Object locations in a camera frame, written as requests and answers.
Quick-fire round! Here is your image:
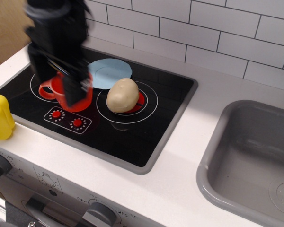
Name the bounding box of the black toy stove top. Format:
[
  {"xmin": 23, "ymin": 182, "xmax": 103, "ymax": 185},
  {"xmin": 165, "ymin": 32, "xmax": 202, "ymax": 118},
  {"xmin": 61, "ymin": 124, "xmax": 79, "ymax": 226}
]
[{"xmin": 0, "ymin": 60, "xmax": 198, "ymax": 175}]

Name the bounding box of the red plastic cup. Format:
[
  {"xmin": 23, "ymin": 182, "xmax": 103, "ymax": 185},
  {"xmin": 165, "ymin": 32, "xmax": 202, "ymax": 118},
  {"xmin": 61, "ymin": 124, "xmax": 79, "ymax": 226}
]
[{"xmin": 38, "ymin": 72, "xmax": 93, "ymax": 112}]

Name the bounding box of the beige toy potato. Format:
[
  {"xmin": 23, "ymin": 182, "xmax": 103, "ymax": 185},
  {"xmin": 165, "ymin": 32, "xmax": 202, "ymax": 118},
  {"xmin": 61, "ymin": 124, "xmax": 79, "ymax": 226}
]
[{"xmin": 106, "ymin": 78, "xmax": 139, "ymax": 113}]

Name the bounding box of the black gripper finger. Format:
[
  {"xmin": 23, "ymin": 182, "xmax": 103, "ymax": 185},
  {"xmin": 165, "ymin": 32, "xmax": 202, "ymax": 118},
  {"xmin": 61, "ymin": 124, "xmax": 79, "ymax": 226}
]
[{"xmin": 62, "ymin": 77, "xmax": 91, "ymax": 107}]

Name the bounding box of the light blue plate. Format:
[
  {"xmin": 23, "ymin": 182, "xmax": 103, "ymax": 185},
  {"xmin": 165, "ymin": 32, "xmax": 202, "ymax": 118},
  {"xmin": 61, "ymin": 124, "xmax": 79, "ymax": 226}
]
[{"xmin": 88, "ymin": 58, "xmax": 132, "ymax": 90}]

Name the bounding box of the grey right oven knob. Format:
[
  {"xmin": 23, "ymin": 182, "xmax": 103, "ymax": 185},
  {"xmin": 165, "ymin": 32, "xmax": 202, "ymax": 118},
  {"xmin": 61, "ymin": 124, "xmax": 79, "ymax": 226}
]
[{"xmin": 82, "ymin": 202, "xmax": 117, "ymax": 227}]

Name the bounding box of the yellow toy bell pepper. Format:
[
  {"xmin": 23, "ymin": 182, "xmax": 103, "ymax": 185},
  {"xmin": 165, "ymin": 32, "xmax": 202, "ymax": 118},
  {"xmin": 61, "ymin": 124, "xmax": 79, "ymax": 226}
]
[{"xmin": 0, "ymin": 95, "xmax": 15, "ymax": 140}]

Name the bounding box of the grey toy sink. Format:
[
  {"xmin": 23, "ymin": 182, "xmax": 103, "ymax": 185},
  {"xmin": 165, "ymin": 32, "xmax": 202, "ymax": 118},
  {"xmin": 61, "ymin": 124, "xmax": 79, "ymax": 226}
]
[{"xmin": 196, "ymin": 100, "xmax": 284, "ymax": 227}]

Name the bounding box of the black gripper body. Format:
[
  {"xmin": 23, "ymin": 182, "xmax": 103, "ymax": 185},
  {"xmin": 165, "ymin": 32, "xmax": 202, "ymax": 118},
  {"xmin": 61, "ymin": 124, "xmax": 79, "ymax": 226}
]
[{"xmin": 25, "ymin": 23, "xmax": 88, "ymax": 89}]

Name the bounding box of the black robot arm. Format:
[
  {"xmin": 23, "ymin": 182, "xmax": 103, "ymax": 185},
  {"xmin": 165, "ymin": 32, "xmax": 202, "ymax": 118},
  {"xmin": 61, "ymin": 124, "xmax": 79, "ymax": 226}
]
[{"xmin": 25, "ymin": 0, "xmax": 91, "ymax": 107}]

